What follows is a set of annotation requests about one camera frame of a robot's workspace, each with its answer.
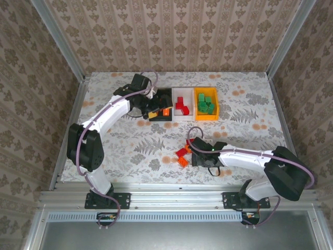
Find black plastic bin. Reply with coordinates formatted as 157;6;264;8
148;87;174;122

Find white plastic bin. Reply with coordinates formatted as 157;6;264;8
171;87;196;122

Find floral patterned tablecloth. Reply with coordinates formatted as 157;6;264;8
60;71;289;184

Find yellow plastic bin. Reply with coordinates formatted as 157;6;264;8
194;86;220;121

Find small black controller board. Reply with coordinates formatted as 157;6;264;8
240;211;261;225
96;212;118;226

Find grey metal panel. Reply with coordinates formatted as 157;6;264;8
39;210;322;250

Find thin black cable loop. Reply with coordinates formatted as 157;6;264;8
208;165;222;178
126;108;146;119

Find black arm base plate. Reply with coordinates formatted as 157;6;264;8
222;192;271;210
85;191;131;209

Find aluminium front mounting rail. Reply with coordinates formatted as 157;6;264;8
39;182;319;211

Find aluminium side rail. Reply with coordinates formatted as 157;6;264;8
48;75;92;191

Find grey slotted cable duct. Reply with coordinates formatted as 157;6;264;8
46;211;242;222

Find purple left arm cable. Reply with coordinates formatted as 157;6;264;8
75;68;160;231

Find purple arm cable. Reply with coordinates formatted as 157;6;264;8
75;68;160;231
187;127;315;227

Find aluminium frame post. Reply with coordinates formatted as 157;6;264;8
30;0;86;83
266;0;317;79

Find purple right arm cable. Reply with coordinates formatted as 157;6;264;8
187;127;315;227

